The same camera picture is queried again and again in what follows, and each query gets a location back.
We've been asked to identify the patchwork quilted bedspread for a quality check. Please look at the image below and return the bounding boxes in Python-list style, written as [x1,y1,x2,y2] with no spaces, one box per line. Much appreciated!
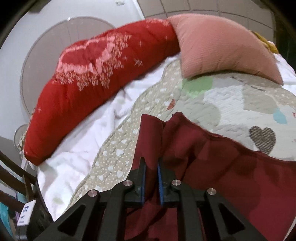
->
[70,60,295,203]

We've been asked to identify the round grey headboard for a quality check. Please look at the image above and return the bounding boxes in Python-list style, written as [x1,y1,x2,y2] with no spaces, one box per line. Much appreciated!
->
[20,16,114,116]

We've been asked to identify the dark red small sweater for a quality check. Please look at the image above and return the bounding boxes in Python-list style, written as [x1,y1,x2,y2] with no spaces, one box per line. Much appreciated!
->
[125,113,295,240]

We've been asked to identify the dark wooden chair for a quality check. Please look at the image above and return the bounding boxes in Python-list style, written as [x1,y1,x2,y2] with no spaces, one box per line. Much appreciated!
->
[0,150,40,241]

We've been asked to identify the white fluffy blanket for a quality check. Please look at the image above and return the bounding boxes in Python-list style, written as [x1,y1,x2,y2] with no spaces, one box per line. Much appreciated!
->
[37,55,180,220]

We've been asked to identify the long red patterned bolster pillow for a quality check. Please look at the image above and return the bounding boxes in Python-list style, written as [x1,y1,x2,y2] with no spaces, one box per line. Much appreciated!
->
[23,19,180,165]

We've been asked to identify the white wardrobe doors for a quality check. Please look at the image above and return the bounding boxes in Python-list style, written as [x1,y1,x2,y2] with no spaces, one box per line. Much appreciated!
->
[137,0,276,42]

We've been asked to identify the pink ribbed cushion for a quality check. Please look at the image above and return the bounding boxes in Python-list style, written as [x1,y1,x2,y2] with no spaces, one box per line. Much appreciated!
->
[168,14,283,85]

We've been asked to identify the yellow plush toy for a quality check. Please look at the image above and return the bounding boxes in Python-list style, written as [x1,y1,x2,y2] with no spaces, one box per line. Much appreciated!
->
[252,31,279,54]

